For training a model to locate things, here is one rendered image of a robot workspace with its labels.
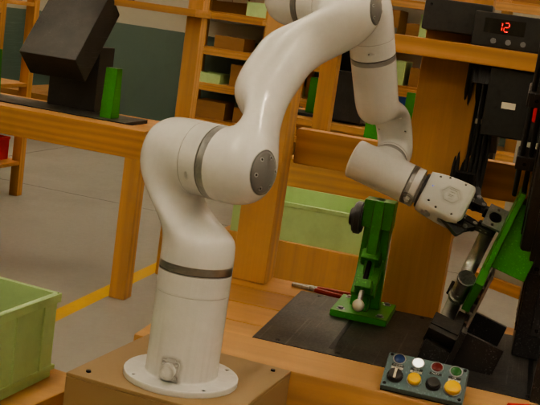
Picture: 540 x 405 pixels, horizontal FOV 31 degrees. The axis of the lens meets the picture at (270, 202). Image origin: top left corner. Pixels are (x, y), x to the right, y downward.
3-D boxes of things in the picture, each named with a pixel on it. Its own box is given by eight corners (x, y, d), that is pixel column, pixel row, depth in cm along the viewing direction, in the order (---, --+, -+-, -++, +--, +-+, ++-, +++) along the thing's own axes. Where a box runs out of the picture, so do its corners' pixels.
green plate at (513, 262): (512, 305, 190) (560, 210, 184) (473, 287, 191) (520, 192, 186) (513, 292, 201) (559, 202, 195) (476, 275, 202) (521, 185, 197)
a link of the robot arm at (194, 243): (201, 281, 149) (222, 128, 145) (114, 254, 159) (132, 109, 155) (247, 274, 159) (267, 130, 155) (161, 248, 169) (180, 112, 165)
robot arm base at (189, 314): (216, 408, 148) (234, 292, 145) (104, 380, 153) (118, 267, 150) (251, 374, 166) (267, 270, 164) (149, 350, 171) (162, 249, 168)
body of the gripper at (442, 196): (411, 195, 196) (462, 219, 194) (430, 160, 202) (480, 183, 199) (403, 214, 203) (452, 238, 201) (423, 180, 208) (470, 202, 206)
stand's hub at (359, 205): (357, 236, 217) (362, 204, 216) (344, 234, 218) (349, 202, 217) (363, 231, 224) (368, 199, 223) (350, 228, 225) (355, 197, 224)
